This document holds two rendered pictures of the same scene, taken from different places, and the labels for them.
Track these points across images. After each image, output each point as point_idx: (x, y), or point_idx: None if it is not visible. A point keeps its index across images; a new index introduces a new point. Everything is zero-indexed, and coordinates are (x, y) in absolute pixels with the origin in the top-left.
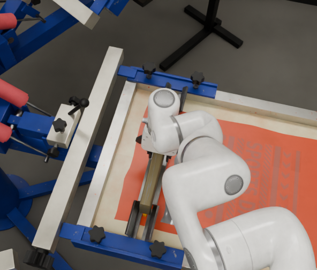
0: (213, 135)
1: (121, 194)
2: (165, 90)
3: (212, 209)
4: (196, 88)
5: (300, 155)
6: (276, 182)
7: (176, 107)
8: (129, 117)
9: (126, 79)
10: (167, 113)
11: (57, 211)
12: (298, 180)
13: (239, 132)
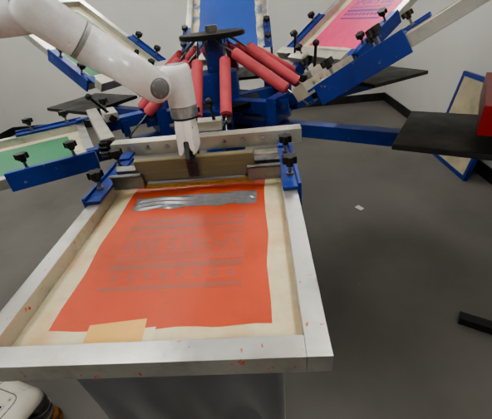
0: (105, 41)
1: None
2: (183, 62)
3: (148, 223)
4: (287, 174)
5: (233, 285)
6: (185, 265)
7: (166, 69)
8: None
9: None
10: (160, 69)
11: (137, 140)
12: (190, 287)
13: (252, 225)
